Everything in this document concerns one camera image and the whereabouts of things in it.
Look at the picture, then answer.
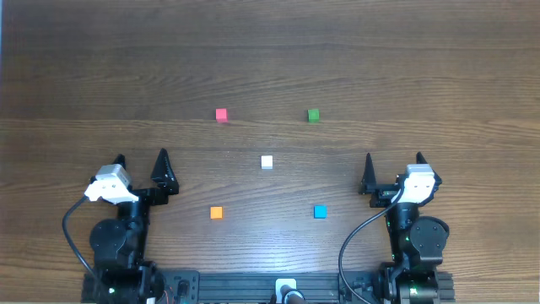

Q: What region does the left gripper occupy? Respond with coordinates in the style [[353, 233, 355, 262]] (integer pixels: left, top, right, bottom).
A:
[[112, 147, 180, 207]]

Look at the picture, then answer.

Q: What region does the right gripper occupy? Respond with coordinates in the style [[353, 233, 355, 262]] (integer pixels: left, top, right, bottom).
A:
[[359, 151, 443, 209]]

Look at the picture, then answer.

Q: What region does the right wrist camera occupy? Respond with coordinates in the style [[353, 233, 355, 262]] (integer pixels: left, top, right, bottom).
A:
[[395, 163, 436, 206]]

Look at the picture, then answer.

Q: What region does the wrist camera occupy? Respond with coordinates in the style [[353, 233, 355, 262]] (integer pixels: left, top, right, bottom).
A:
[[395, 163, 436, 206], [84, 163, 140, 205]]

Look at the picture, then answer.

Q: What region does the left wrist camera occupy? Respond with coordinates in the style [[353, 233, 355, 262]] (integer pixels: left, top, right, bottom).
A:
[[84, 163, 140, 205]]

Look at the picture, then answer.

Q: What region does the mounting rail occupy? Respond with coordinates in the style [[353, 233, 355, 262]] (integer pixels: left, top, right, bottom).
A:
[[82, 269, 456, 304]]

